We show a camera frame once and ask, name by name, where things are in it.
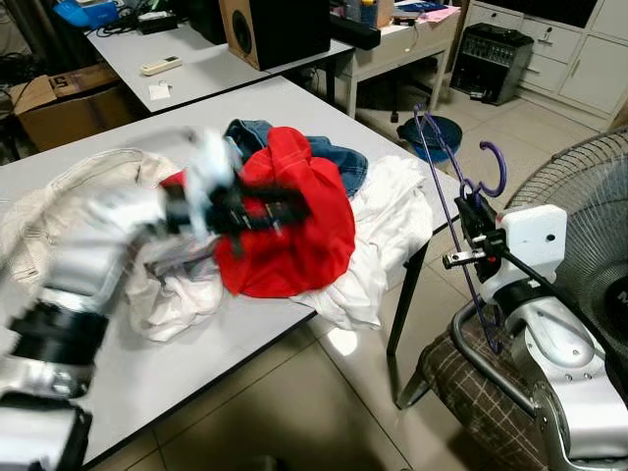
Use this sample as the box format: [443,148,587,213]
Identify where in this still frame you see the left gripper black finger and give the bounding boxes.
[240,184,311,209]
[235,208,300,236]

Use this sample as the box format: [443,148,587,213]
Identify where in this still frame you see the red collared shirt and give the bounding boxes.
[160,126,357,300]

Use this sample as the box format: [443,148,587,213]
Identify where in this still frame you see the purple plastic hanger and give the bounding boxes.
[410,101,513,356]

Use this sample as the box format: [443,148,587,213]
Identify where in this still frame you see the blue jeans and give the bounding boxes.
[224,118,371,199]

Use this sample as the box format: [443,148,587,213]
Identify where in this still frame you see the large white garment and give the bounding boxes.
[292,155,436,332]

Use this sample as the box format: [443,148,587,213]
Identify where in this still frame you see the small white garment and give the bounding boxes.
[126,240,229,343]

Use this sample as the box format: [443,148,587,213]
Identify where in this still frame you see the black standing fan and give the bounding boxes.
[498,131,628,398]

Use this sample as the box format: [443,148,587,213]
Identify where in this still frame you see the cream garment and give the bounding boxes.
[0,147,187,290]

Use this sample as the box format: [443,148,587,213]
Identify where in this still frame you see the teal round bin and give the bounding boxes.
[396,115,464,165]

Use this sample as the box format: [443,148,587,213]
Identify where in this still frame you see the grey side table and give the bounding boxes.
[84,0,360,115]

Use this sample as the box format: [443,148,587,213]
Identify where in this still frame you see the white remote control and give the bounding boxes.
[139,55,184,78]

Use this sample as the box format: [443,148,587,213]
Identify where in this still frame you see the cardboard box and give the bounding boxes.
[8,63,150,154]

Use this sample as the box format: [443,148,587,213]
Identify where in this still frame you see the wooden black speaker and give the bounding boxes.
[217,0,333,73]

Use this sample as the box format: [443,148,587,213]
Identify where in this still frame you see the plaid cushioned metal chair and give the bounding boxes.
[417,302,590,471]

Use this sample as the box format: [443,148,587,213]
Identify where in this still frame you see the black counting machine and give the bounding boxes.
[448,22,537,107]

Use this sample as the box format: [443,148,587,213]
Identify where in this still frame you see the black soundbar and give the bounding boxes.
[328,16,383,51]

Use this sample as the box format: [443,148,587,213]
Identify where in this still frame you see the white drawer cabinet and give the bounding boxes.
[459,0,628,121]

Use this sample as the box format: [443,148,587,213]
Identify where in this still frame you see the white desk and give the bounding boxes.
[332,3,464,121]

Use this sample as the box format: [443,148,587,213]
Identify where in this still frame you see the pink paper sheet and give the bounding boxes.
[391,3,462,26]

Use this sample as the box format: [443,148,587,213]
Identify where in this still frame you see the blue plastic item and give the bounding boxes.
[53,0,125,29]

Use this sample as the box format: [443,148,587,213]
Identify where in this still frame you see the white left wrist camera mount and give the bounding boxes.
[180,130,243,244]

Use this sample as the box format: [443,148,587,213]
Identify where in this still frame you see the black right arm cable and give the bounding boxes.
[489,243,628,393]

